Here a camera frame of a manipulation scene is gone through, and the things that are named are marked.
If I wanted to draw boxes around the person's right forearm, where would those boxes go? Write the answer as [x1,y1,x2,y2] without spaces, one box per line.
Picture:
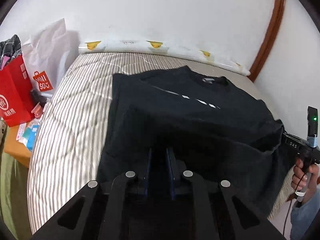
[290,184,320,240]

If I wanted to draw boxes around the blue and white packets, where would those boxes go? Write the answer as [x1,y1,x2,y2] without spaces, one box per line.
[16,119,41,152]

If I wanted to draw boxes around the brown wooden door frame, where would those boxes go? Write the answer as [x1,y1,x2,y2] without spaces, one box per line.
[249,0,287,83]

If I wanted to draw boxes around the person's right hand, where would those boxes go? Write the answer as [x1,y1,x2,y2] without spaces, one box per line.
[291,158,320,198]

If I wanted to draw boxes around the black cable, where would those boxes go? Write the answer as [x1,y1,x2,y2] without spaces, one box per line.
[283,165,308,236]

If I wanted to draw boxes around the grey plaid cloth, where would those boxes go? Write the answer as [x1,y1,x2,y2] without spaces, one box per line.
[0,34,23,71]

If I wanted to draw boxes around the white plastic bag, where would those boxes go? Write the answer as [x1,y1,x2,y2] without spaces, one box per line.
[21,17,81,98]

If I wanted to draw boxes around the white duck-print wall strip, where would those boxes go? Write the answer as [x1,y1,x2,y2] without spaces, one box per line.
[78,39,250,76]

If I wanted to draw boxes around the wooden nightstand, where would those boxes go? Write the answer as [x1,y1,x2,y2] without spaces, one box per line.
[4,124,40,168]

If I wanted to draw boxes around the green bed sheet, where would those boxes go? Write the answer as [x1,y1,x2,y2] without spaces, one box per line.
[0,152,32,240]

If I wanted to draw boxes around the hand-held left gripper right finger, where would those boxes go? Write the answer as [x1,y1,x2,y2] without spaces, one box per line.
[166,148,288,240]

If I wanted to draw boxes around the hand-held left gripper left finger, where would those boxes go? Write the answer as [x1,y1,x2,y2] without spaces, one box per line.
[32,148,153,240]

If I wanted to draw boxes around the striped bed mattress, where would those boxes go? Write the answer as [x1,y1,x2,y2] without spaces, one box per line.
[27,52,297,236]

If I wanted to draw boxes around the red paper bag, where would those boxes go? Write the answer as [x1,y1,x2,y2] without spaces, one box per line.
[0,55,36,128]

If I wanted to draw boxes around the small red plastic box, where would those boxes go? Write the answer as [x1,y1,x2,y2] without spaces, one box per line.
[32,104,45,117]

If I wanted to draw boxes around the black sweatshirt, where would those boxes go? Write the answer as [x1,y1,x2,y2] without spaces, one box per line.
[96,65,297,220]

